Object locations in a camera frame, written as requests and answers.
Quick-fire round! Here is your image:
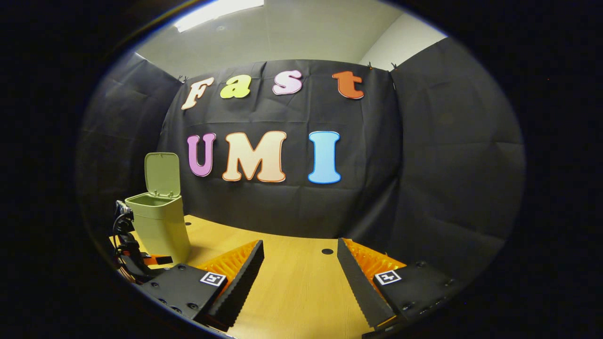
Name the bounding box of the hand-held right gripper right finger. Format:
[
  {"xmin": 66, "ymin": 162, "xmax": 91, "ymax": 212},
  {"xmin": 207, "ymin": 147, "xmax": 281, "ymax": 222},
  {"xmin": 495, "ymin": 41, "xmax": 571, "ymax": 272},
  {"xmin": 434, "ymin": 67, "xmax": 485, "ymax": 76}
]
[{"xmin": 337, "ymin": 238, "xmax": 467, "ymax": 330}]

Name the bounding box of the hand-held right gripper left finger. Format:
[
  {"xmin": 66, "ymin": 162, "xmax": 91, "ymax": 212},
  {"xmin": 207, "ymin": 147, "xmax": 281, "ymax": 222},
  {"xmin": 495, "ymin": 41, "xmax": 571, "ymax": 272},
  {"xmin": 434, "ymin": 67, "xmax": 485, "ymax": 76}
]
[{"xmin": 139, "ymin": 239, "xmax": 265, "ymax": 332}]

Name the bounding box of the green desktop garbage bin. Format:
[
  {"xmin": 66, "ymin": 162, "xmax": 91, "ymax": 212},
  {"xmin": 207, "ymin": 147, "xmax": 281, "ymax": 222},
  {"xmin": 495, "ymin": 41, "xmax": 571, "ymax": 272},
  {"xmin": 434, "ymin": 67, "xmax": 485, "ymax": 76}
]
[{"xmin": 125, "ymin": 152, "xmax": 191, "ymax": 265}]

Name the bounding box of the wooden desktop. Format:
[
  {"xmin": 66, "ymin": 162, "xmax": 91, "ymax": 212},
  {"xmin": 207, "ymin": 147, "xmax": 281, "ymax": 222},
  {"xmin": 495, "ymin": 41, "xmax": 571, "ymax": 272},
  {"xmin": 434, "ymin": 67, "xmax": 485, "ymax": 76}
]
[{"xmin": 111, "ymin": 214, "xmax": 410, "ymax": 339}]

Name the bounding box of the black backdrop cloth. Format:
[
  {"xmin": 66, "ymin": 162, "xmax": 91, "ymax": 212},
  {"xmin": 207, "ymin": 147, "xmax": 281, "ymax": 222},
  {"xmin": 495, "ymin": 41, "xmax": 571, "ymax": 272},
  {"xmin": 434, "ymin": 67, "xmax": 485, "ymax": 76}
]
[{"xmin": 75, "ymin": 38, "xmax": 526, "ymax": 283}]

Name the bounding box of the rectangular ceiling light panel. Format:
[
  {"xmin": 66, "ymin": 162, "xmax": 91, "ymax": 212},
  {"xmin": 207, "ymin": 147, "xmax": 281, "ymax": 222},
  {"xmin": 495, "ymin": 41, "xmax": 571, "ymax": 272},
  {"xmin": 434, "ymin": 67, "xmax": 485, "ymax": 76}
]
[{"xmin": 173, "ymin": 0, "xmax": 265, "ymax": 32}]

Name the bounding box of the red cable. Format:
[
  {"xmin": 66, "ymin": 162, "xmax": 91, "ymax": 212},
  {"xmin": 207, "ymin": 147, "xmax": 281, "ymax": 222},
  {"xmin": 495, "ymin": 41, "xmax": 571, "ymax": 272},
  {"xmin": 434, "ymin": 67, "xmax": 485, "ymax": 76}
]
[{"xmin": 115, "ymin": 254, "xmax": 142, "ymax": 283}]

